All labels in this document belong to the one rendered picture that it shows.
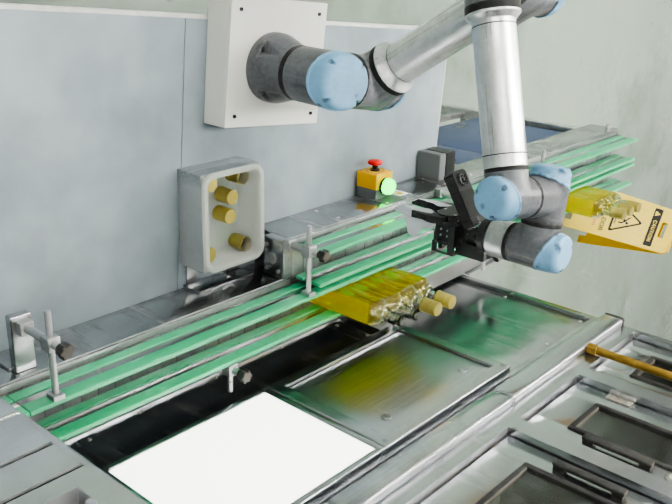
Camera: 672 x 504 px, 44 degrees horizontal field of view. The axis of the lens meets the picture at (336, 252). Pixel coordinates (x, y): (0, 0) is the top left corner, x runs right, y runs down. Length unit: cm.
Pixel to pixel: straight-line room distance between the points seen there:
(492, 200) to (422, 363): 68
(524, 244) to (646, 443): 57
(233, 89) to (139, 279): 45
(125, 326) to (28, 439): 68
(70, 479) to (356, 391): 96
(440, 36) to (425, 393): 76
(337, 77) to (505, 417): 80
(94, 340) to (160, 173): 38
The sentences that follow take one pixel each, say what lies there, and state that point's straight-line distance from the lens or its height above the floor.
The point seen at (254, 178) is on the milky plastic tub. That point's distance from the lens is 189.
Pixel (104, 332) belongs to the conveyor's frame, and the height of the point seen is 83.
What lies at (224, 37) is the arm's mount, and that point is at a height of 81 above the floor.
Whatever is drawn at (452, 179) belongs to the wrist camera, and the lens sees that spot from 163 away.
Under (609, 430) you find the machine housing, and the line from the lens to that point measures 194.
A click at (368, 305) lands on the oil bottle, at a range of 192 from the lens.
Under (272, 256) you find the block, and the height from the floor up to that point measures 85.
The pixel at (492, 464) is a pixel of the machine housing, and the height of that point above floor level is 147.
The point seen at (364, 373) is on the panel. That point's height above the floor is 109.
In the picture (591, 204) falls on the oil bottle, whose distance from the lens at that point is 285.
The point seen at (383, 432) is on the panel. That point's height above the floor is 128.
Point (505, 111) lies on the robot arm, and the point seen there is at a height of 145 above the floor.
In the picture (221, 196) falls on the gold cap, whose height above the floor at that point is 79.
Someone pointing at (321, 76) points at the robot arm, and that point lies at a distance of 168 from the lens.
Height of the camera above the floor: 216
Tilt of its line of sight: 38 degrees down
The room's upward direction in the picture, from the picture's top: 109 degrees clockwise
